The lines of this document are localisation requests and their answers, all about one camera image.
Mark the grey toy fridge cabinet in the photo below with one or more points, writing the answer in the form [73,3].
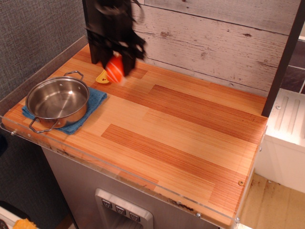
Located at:
[78,184]

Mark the yellow brush white bristles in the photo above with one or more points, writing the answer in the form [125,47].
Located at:
[102,78]

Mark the blue folded cloth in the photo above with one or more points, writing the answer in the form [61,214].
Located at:
[95,100]

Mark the clear acrylic edge guard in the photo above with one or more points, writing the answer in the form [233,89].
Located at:
[202,169]

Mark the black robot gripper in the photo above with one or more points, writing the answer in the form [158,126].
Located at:
[118,35]

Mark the dark left upright post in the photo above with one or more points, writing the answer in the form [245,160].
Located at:
[93,27]

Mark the silver dispenser panel with buttons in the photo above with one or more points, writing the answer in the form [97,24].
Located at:
[117,213]

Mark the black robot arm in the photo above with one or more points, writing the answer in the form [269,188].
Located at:
[114,6]

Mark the white cabinet at right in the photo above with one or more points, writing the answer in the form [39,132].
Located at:
[281,156]

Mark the stainless steel pot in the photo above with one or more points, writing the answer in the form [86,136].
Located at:
[58,102]

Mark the orange salmon sushi toy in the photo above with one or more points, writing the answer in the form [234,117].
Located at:
[114,69]

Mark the dark right upright post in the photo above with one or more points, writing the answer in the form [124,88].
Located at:
[285,59]

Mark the dark upright post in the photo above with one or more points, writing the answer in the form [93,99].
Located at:
[93,27]
[285,59]

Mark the yellow object bottom left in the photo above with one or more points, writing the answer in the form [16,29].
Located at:
[24,224]

